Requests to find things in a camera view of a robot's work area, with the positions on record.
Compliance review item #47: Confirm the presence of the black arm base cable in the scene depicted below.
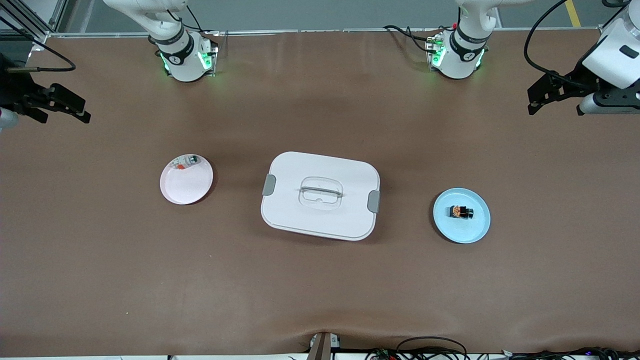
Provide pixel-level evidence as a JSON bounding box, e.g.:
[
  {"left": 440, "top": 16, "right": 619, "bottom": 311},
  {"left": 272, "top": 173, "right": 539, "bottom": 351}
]
[
  {"left": 169, "top": 4, "right": 205, "bottom": 34},
  {"left": 383, "top": 25, "right": 437, "bottom": 55}
]

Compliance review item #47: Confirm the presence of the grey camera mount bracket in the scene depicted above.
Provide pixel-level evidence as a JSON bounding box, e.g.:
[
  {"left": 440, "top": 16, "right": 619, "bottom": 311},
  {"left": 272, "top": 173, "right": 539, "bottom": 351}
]
[{"left": 306, "top": 331, "right": 342, "bottom": 360}]

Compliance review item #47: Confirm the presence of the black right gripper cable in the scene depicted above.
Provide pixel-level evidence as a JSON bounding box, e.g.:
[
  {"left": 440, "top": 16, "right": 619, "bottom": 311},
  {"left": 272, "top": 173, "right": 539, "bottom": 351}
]
[{"left": 0, "top": 16, "right": 77, "bottom": 74}]

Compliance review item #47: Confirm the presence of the white lidded storage box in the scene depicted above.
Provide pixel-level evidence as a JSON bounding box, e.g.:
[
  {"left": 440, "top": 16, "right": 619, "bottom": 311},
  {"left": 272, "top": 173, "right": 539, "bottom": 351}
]
[{"left": 260, "top": 151, "right": 381, "bottom": 242}]

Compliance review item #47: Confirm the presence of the pale pink round plate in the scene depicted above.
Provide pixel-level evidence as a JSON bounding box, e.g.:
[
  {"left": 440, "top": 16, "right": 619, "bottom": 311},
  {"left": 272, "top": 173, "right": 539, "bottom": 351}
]
[{"left": 159, "top": 153, "right": 214, "bottom": 206}]

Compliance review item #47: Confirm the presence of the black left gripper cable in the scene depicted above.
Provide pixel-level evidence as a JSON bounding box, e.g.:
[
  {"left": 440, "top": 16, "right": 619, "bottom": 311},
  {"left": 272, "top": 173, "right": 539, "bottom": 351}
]
[{"left": 523, "top": 0, "right": 598, "bottom": 93}]

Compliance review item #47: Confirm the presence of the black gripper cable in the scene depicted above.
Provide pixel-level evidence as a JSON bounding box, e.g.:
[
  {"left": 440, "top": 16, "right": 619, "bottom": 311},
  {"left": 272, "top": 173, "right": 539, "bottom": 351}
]
[
  {"left": 0, "top": 16, "right": 77, "bottom": 74},
  {"left": 523, "top": 0, "right": 598, "bottom": 93}
]

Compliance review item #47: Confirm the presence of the black cable bundle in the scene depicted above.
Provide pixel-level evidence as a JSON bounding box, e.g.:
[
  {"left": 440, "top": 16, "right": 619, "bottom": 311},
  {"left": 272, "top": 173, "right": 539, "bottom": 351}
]
[{"left": 500, "top": 346, "right": 640, "bottom": 360}]

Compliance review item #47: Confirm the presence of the green button switch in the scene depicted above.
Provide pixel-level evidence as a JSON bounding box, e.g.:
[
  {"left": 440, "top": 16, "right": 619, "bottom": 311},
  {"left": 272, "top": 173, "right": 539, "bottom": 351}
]
[{"left": 170, "top": 155, "right": 201, "bottom": 171}]

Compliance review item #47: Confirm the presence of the black cable loop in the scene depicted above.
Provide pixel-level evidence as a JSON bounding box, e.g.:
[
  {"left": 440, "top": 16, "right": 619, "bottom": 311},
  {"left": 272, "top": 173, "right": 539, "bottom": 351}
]
[{"left": 395, "top": 336, "right": 468, "bottom": 360}]

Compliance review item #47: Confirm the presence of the light blue round plate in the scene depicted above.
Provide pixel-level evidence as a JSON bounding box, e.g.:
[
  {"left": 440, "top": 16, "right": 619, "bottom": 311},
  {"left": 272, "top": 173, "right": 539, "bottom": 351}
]
[{"left": 433, "top": 187, "right": 491, "bottom": 244}]

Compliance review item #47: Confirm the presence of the aluminium frame rail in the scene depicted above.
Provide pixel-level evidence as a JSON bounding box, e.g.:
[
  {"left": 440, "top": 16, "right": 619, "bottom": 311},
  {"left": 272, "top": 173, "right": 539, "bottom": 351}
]
[{"left": 0, "top": 0, "right": 68, "bottom": 45}]

